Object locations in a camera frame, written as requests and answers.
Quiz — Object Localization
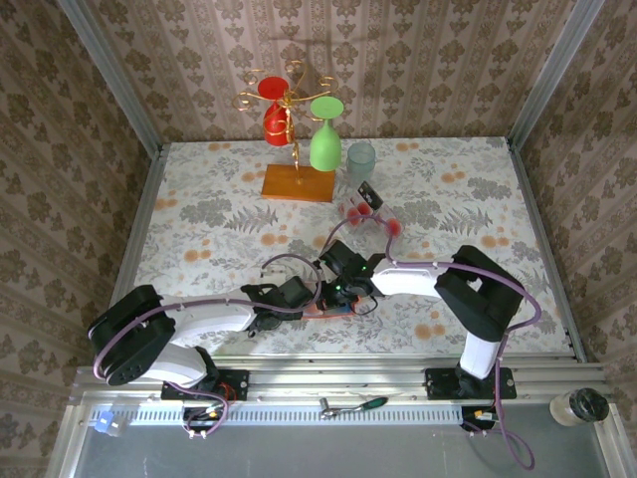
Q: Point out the orange card holder clear sleeves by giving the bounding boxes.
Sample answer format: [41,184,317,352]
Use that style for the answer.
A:
[302,291,362,321]

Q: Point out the white card with red dots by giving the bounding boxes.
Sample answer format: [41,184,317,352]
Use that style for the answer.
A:
[370,211,404,239]

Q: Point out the black credit card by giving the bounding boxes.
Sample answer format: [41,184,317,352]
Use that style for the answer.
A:
[356,181,386,209]

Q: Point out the clear box with red items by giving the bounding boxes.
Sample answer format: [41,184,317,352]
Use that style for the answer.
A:
[337,198,374,229]

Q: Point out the translucent grey tumbler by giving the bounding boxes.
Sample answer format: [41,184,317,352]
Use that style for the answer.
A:
[346,141,377,188]

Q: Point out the green wine glass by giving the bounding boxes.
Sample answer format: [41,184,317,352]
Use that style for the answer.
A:
[308,97,345,172]

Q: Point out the grey metal shelf panel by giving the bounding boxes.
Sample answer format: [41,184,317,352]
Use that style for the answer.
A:
[47,402,637,478]

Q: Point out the red wine glass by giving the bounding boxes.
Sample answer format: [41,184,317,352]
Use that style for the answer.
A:
[257,76,295,147]

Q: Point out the blue white plug connector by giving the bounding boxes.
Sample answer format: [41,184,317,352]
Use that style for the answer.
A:
[92,410,125,438]

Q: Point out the clear jar black lid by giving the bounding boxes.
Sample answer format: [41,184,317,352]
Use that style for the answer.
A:
[549,387,611,427]

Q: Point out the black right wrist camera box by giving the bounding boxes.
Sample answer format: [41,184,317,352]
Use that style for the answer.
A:
[317,239,370,281]

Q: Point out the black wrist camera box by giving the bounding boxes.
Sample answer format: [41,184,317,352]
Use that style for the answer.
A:
[317,239,370,281]
[277,275,314,309]

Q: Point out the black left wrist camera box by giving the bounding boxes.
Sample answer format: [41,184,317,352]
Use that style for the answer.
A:
[277,275,314,309]

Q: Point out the aluminium base rail beam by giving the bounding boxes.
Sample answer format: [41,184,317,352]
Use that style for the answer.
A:
[69,356,621,405]

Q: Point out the slotted grey cable duct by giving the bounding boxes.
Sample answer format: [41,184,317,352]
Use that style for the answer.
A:
[89,402,467,427]

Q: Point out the gold wire rack wooden base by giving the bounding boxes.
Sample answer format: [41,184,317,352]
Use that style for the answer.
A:
[232,59,339,203]

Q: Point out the ratchet wrench green handle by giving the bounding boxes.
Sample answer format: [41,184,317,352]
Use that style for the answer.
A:
[319,395,390,419]

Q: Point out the black wired connector bracket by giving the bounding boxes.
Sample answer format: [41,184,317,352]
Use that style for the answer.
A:
[460,405,499,439]
[181,405,230,442]

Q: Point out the aluminium table side rail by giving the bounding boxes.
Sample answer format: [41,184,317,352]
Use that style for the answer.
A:
[111,143,168,320]

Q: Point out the aluminium frame post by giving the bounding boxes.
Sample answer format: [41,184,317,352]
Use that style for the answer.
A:
[57,0,164,151]
[507,0,608,148]

